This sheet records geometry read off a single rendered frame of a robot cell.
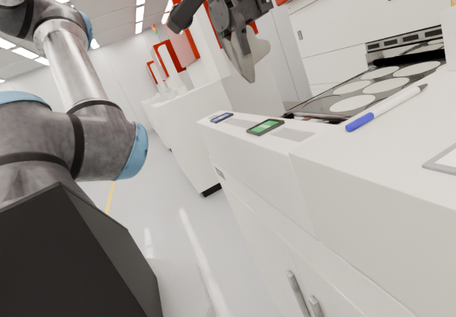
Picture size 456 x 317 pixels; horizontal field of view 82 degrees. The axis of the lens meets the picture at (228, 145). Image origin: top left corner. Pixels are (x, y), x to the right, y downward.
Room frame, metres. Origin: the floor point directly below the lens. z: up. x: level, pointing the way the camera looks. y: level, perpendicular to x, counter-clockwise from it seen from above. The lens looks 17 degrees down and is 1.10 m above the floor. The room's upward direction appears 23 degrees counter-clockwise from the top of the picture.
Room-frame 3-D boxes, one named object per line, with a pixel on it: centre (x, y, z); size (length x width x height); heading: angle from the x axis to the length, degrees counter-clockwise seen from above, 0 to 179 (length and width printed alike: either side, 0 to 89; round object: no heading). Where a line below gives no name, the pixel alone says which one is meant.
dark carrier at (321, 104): (0.62, -0.41, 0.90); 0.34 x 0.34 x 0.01; 14
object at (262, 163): (0.60, -0.05, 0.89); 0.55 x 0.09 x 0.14; 14
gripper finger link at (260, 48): (0.46, -0.10, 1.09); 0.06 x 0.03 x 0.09; 105
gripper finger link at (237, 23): (0.45, -0.08, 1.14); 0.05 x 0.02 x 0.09; 15
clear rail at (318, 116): (0.58, -0.24, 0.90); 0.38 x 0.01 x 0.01; 14
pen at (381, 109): (0.32, -0.21, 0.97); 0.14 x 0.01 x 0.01; 104
